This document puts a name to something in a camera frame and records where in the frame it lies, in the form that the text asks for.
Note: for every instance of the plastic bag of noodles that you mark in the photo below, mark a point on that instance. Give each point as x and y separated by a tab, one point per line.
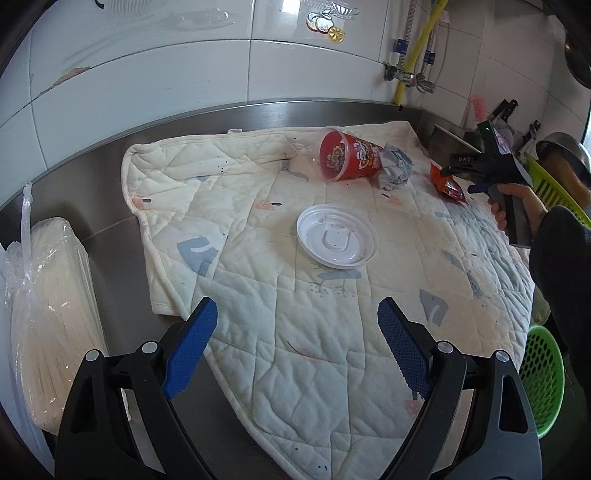
51	323

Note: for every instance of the person's right hand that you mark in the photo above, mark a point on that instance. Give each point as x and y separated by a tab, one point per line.
532	207

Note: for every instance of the cream quilted mat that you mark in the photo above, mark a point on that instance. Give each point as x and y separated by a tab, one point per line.
277	286

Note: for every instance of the green dish rack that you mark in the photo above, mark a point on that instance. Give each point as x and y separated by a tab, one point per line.
551	189

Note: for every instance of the hanging dark pan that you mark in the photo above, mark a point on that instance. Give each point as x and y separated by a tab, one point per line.
577	64

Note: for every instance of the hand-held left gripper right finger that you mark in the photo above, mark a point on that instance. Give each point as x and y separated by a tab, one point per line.
406	346

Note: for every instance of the green plastic basket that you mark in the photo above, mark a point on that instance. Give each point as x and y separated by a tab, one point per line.
545	369

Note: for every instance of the silver wrapper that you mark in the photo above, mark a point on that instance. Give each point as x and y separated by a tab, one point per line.
395	168

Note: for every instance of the red snack packet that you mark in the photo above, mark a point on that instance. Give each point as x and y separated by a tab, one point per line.
445	184

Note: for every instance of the steel bowl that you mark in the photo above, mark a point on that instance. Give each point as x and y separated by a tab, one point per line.
565	147

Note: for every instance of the small metal pot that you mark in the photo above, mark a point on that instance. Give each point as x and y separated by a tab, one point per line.
450	138

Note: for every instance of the pink brush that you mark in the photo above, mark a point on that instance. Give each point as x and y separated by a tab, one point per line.
478	108

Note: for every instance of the red instant noodle cup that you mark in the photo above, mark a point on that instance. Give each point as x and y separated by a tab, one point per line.
355	157

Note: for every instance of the yellow gas pipe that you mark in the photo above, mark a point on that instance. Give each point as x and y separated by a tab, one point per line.
422	41

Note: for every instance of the metal pipe valves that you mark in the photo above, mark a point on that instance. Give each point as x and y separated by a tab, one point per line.
411	78

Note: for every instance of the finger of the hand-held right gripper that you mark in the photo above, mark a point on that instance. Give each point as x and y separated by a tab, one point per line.
482	188
466	165

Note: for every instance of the person's right forearm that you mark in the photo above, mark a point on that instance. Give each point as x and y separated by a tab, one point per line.
563	258

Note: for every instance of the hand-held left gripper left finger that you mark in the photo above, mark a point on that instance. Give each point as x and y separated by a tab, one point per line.
189	350

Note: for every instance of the brown pot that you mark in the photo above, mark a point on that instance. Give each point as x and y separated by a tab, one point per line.
572	184

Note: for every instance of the white plastic lid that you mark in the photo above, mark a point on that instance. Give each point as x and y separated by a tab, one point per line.
337	237

